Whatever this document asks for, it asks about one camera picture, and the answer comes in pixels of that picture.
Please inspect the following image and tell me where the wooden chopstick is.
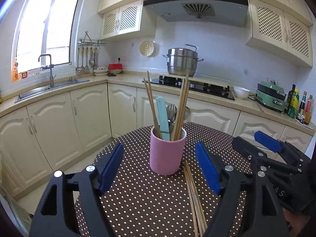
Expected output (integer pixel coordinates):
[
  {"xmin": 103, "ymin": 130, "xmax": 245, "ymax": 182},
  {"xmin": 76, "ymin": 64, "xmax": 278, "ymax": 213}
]
[
  {"xmin": 185, "ymin": 162, "xmax": 208, "ymax": 232},
  {"xmin": 143, "ymin": 71, "xmax": 162, "ymax": 139},
  {"xmin": 183, "ymin": 162, "xmax": 199, "ymax": 237},
  {"xmin": 184, "ymin": 162, "xmax": 204, "ymax": 236}
]

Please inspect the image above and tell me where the kitchen faucet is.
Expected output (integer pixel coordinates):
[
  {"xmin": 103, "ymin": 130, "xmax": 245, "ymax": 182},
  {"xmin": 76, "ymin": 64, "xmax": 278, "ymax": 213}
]
[{"xmin": 38, "ymin": 54, "xmax": 56, "ymax": 89}]

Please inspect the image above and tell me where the yellow green bottle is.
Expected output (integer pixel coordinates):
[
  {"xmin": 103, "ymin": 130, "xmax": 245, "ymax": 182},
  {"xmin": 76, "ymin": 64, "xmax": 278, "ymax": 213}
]
[{"xmin": 288, "ymin": 88, "xmax": 299, "ymax": 118}]

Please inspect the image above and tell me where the dark oil bottle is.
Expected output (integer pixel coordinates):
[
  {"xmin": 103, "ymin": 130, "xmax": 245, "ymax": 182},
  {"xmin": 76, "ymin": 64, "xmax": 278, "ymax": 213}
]
[{"xmin": 284, "ymin": 84, "xmax": 296, "ymax": 113}]

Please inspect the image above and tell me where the green electric grill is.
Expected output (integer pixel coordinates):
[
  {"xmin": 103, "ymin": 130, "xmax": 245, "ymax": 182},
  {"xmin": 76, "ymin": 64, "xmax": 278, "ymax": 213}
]
[{"xmin": 254, "ymin": 81, "xmax": 286, "ymax": 112}]

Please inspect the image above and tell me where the brown polka dot tablecloth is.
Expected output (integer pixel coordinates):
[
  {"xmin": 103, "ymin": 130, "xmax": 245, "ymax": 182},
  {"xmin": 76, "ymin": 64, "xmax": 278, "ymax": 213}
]
[{"xmin": 74, "ymin": 121, "xmax": 258, "ymax": 237}]

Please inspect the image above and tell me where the white bowl on counter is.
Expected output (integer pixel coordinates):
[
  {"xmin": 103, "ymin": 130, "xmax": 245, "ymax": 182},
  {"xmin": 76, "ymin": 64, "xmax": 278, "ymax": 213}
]
[{"xmin": 233, "ymin": 86, "xmax": 251, "ymax": 99}]

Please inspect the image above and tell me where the black gas stove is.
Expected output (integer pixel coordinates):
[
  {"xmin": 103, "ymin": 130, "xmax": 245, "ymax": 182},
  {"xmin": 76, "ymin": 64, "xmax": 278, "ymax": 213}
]
[{"xmin": 150, "ymin": 75, "xmax": 235, "ymax": 101}]

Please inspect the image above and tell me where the pink utensil holder cup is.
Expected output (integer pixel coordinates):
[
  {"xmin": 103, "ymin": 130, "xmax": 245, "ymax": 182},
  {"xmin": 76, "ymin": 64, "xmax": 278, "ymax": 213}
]
[{"xmin": 150, "ymin": 127, "xmax": 187, "ymax": 176}]

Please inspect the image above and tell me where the steel sink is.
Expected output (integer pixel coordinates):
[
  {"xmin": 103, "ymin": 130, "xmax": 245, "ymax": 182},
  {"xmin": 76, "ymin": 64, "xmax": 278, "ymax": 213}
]
[{"xmin": 15, "ymin": 78, "xmax": 89, "ymax": 103}]

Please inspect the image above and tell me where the right upper lattice cabinet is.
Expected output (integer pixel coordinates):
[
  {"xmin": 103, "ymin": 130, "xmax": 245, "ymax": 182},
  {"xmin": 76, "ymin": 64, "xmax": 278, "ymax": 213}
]
[{"xmin": 246, "ymin": 0, "xmax": 313, "ymax": 68}]

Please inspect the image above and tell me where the lattice cabinet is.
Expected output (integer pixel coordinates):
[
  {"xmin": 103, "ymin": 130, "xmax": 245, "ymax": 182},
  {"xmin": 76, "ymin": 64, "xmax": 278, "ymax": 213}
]
[
  {"xmin": 100, "ymin": 0, "xmax": 157, "ymax": 40},
  {"xmin": 246, "ymin": 0, "xmax": 313, "ymax": 68}
]

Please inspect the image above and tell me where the stainless steel steamer pot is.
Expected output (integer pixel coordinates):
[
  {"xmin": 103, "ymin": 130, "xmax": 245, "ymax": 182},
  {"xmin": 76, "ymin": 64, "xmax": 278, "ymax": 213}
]
[{"xmin": 162, "ymin": 44, "xmax": 204, "ymax": 77}]

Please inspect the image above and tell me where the red bowl on counter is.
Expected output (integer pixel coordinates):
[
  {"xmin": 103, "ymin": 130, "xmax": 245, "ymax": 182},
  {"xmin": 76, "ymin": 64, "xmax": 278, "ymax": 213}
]
[{"xmin": 108, "ymin": 63, "xmax": 123, "ymax": 74}]

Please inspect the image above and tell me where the range hood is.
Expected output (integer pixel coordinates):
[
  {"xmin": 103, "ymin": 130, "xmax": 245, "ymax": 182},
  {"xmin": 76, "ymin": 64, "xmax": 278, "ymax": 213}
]
[{"xmin": 144, "ymin": 0, "xmax": 248, "ymax": 27}]

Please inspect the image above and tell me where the cream round strainer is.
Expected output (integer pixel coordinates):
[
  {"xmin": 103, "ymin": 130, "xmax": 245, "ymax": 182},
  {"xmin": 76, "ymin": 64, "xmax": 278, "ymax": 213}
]
[{"xmin": 139, "ymin": 40, "xmax": 156, "ymax": 57}]

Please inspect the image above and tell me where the window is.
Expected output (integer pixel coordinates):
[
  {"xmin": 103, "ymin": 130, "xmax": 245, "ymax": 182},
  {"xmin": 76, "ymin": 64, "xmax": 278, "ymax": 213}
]
[{"xmin": 14, "ymin": 0, "xmax": 78, "ymax": 73}]

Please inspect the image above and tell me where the teal handled utensil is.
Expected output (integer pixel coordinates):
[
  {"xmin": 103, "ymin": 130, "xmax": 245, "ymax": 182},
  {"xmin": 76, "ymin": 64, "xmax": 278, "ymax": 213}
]
[{"xmin": 156, "ymin": 97, "xmax": 170, "ymax": 141}]

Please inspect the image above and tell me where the wall utensil rack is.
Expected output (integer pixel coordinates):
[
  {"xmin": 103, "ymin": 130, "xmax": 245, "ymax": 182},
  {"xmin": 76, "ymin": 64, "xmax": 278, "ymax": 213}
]
[{"xmin": 75, "ymin": 31, "xmax": 106, "ymax": 74}]

